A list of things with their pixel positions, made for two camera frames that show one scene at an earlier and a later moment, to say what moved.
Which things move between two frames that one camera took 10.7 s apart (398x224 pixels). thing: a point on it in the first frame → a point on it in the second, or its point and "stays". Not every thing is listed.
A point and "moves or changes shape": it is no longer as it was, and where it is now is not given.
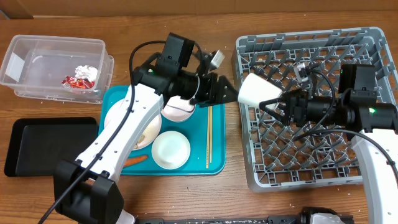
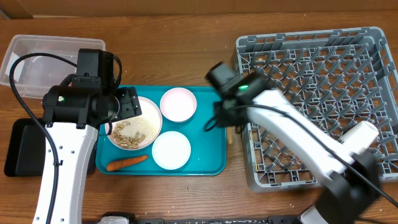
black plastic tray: (37, 145) stays
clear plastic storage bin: (60, 68) stays
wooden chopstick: (211, 118) → (230, 134)
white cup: (256, 89) moves or changes shape
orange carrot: (129, 161) stays
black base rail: (286, 219) stays
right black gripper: (294, 106) → (226, 118)
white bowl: (178, 109) stays
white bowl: (170, 150) stays
